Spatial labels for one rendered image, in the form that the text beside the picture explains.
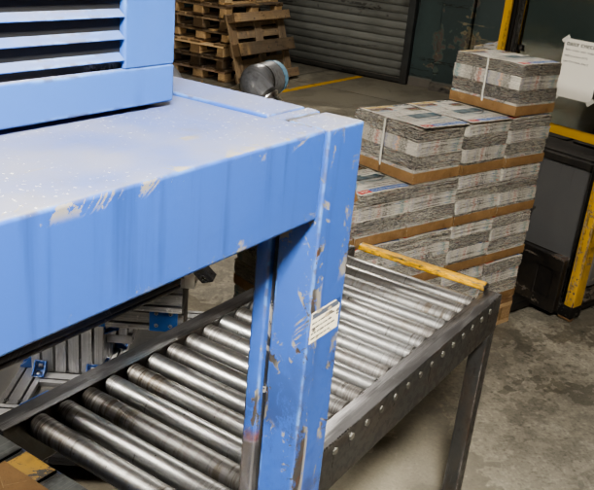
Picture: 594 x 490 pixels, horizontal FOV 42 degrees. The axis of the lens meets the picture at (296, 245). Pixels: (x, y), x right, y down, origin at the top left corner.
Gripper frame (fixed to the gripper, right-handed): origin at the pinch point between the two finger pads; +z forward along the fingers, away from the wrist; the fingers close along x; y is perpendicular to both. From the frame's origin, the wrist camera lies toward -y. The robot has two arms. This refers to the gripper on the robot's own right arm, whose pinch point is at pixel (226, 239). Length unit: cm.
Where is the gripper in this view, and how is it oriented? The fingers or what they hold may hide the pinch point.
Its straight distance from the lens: 222.6
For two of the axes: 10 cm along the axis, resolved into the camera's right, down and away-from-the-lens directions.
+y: -2.2, -9.6, -1.6
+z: 5.7, -2.6, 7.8
